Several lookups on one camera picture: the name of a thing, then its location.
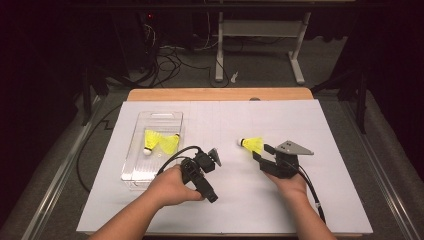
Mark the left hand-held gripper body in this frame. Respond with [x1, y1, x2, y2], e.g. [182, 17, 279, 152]
[179, 148, 223, 204]

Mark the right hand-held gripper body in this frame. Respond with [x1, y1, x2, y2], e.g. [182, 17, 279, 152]
[259, 140, 315, 180]

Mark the yellow plastic shuttlecock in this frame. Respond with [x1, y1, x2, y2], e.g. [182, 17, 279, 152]
[159, 133, 181, 156]
[143, 129, 164, 157]
[237, 136, 264, 154]

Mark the clear plastic box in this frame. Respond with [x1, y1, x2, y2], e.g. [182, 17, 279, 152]
[120, 110, 184, 192]

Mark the person's right hand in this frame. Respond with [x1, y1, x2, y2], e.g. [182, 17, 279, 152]
[264, 171, 308, 201]

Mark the person's left hand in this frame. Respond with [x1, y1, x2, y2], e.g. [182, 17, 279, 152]
[146, 164, 205, 210]

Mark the white table cover sheet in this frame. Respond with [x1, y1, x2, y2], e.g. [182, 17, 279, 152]
[75, 99, 374, 236]

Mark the wooden table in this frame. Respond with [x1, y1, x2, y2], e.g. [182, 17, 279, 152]
[126, 87, 315, 102]

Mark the black metal stand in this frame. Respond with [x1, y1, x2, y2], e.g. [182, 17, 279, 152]
[311, 68, 368, 135]
[80, 64, 110, 127]

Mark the dark computer tower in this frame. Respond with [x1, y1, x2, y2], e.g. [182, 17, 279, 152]
[113, 9, 161, 76]

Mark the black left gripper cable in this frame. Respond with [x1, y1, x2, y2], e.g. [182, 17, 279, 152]
[155, 145, 203, 176]

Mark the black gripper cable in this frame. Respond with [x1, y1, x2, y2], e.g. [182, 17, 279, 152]
[281, 159, 327, 224]
[155, 145, 203, 176]

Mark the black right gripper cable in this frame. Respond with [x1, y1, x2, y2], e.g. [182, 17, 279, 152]
[281, 159, 327, 224]

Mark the metal floor rail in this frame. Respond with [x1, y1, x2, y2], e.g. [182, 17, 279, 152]
[19, 95, 103, 240]
[339, 99, 424, 240]

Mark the bundle of floor cables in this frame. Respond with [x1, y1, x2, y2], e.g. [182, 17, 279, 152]
[126, 19, 231, 89]

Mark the long black floor cable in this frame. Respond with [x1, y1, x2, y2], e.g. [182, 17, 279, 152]
[75, 103, 123, 194]

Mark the white metal desk frame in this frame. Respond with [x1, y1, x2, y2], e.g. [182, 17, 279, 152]
[214, 11, 313, 85]

